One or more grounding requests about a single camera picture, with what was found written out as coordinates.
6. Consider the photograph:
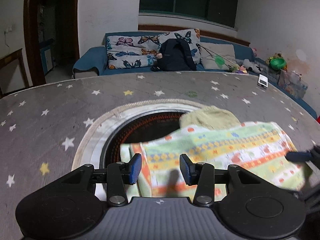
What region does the colourful patterned child's garment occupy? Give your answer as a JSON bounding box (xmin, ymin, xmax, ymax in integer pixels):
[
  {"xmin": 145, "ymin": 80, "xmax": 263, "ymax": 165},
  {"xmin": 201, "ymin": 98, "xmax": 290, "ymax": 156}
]
[{"xmin": 120, "ymin": 106, "xmax": 311, "ymax": 198}]

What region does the round recessed table burner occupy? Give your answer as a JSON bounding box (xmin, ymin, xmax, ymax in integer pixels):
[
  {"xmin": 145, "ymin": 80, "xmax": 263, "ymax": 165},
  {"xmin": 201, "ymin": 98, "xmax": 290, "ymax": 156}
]
[{"xmin": 72, "ymin": 99, "xmax": 205, "ymax": 170}]

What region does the clear plastic storage box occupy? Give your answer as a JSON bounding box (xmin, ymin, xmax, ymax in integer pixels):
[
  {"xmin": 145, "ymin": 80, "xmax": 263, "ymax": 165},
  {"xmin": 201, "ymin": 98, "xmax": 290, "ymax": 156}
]
[{"xmin": 278, "ymin": 70, "xmax": 309, "ymax": 99}]

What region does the small white box device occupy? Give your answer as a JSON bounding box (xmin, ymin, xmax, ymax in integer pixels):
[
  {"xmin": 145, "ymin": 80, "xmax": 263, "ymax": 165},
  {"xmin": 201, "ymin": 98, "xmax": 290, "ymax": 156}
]
[{"xmin": 258, "ymin": 74, "xmax": 268, "ymax": 89}]

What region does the grey star pattern table mat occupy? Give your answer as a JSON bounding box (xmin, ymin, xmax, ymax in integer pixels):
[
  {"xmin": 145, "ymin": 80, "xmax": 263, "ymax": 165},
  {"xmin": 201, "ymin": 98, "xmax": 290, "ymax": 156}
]
[{"xmin": 1, "ymin": 72, "xmax": 319, "ymax": 239}]

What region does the green toy bowl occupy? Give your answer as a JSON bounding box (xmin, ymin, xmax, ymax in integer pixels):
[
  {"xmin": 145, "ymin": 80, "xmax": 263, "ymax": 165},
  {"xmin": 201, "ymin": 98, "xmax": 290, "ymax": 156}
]
[{"xmin": 270, "ymin": 57, "xmax": 286, "ymax": 70}]

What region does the plush toy on sofa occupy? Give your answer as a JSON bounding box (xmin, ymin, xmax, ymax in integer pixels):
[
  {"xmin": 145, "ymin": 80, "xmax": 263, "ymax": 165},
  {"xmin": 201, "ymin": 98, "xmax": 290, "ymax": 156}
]
[{"xmin": 240, "ymin": 59, "xmax": 263, "ymax": 74}]

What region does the beige sofa cushion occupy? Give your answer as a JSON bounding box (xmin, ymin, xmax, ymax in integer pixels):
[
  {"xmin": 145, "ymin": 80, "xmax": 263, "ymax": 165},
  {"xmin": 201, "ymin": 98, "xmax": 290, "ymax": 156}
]
[{"xmin": 200, "ymin": 42, "xmax": 239, "ymax": 71}]

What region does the dark navy backpack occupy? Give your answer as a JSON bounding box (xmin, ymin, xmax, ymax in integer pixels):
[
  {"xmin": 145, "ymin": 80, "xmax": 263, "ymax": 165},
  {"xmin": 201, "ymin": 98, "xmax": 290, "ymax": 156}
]
[{"xmin": 151, "ymin": 38, "xmax": 196, "ymax": 72}]

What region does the blue sofa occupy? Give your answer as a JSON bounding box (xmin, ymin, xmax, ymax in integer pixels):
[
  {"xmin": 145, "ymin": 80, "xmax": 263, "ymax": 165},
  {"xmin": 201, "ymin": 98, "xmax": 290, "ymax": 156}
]
[{"xmin": 73, "ymin": 31, "xmax": 317, "ymax": 119}]

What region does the butterfly print pillow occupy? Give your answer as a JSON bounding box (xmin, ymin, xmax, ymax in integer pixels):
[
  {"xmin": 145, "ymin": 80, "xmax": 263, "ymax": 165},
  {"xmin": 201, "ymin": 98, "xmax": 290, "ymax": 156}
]
[{"xmin": 105, "ymin": 29, "xmax": 201, "ymax": 69}]

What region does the brown wooden side table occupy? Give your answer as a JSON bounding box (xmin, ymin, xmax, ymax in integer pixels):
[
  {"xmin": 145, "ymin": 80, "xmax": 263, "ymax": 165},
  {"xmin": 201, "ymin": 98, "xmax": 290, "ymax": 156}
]
[{"xmin": 1, "ymin": 48, "xmax": 30, "ymax": 98}]

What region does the dark wooden doorway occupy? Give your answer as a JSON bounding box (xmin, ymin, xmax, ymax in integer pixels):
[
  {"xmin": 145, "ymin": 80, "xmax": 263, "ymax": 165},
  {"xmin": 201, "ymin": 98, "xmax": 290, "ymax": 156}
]
[{"xmin": 23, "ymin": 0, "xmax": 80, "ymax": 86}]

